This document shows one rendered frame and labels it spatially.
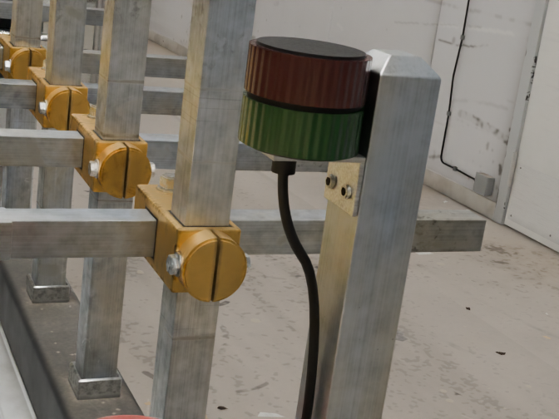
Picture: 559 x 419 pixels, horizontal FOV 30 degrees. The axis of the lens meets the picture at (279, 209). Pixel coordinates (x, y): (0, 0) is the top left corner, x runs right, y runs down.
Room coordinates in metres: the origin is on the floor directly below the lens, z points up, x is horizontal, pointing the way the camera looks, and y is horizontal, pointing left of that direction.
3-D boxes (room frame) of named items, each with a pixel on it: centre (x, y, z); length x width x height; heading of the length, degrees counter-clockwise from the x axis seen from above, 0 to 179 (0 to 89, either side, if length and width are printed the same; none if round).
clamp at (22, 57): (1.45, 0.39, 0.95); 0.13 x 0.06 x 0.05; 25
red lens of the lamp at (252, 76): (0.50, 0.00, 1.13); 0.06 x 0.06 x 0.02
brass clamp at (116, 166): (1.00, 0.17, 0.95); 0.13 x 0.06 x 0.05; 25
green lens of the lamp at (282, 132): (0.50, 0.00, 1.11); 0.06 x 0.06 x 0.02
